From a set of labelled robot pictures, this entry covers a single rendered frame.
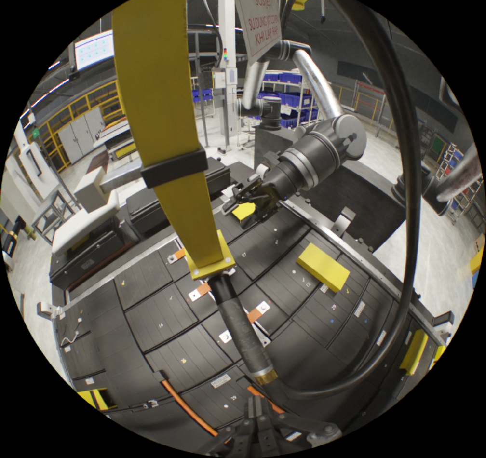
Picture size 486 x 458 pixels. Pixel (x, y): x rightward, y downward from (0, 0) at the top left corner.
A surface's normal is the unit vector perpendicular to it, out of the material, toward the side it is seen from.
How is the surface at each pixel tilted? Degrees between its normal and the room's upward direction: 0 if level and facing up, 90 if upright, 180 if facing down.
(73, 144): 90
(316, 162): 54
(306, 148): 33
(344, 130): 60
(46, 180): 90
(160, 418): 0
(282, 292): 0
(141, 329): 0
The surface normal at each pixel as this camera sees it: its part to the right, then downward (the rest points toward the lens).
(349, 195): -0.75, 0.50
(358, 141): 0.08, 0.33
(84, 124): 0.65, 0.57
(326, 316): -0.01, -0.66
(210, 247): 0.42, 0.68
